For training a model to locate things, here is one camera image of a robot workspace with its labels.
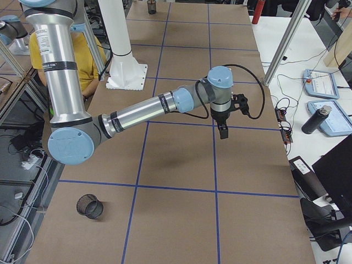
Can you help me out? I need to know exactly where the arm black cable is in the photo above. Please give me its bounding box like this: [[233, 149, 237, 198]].
[[181, 64, 266, 120]]

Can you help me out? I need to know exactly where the orange circuit board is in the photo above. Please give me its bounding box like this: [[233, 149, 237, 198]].
[[274, 107, 293, 145]]

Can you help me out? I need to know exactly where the black monitor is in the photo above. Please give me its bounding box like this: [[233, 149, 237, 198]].
[[312, 135, 351, 216]]

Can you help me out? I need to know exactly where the blue teach pendant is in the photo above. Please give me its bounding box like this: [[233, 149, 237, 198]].
[[307, 99, 351, 137], [302, 69, 339, 100]]

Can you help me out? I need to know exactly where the black mesh pencil cup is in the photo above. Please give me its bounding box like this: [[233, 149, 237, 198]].
[[76, 194, 104, 219]]

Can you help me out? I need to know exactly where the red bottle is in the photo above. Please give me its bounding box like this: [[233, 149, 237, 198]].
[[252, 0, 265, 25]]

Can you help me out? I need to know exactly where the person in yellow shirt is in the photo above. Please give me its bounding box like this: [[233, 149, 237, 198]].
[[29, 32, 99, 100]]

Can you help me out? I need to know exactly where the black solid cup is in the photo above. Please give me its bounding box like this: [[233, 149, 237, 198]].
[[147, 0, 156, 14]]

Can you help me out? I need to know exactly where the black box with label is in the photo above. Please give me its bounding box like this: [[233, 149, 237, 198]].
[[289, 156, 328, 201]]

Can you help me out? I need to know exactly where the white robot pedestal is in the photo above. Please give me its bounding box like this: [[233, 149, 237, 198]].
[[100, 1, 148, 90]]

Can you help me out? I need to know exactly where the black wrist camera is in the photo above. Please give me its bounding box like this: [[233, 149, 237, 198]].
[[229, 93, 250, 116]]

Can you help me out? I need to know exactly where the lower blue teach pendant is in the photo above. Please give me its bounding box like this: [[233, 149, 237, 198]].
[[307, 99, 351, 137]]

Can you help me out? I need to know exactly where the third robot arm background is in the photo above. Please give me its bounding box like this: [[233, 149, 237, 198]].
[[1, 15, 30, 56]]

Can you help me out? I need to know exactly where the aluminium frame post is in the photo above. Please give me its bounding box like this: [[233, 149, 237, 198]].
[[263, 0, 312, 86]]

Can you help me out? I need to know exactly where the white power strip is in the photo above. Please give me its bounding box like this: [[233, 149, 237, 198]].
[[21, 154, 43, 171]]

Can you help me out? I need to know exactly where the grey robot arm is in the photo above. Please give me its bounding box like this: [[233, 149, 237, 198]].
[[21, 1, 233, 165]]

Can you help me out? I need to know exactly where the upper blue teach pendant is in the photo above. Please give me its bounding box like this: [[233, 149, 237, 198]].
[[302, 69, 339, 100]]

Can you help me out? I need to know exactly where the black water bottle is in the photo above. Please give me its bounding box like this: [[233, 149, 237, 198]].
[[301, 105, 332, 134]]

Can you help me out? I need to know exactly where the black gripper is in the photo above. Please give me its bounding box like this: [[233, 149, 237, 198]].
[[211, 108, 230, 140]]

